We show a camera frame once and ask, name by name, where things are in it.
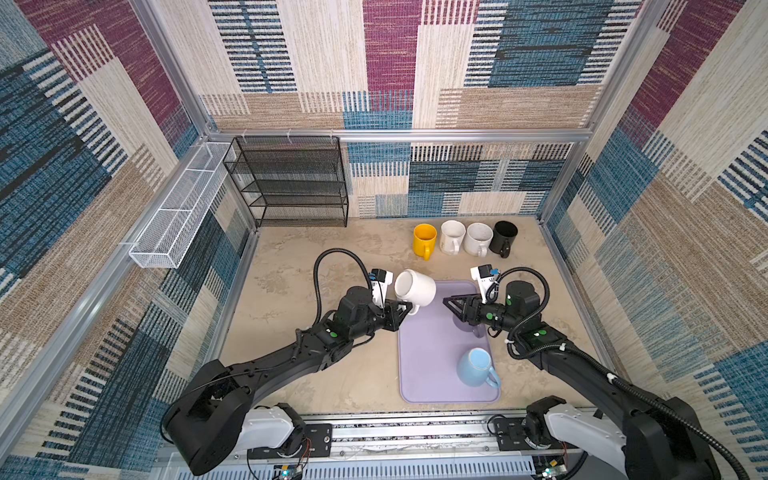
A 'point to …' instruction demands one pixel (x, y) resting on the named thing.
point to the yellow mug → (424, 237)
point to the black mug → (502, 238)
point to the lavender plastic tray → (430, 344)
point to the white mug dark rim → (416, 289)
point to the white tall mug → (452, 233)
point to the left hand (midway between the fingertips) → (412, 302)
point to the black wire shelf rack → (290, 181)
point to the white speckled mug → (478, 238)
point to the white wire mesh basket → (182, 207)
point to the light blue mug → (474, 369)
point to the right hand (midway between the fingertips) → (447, 304)
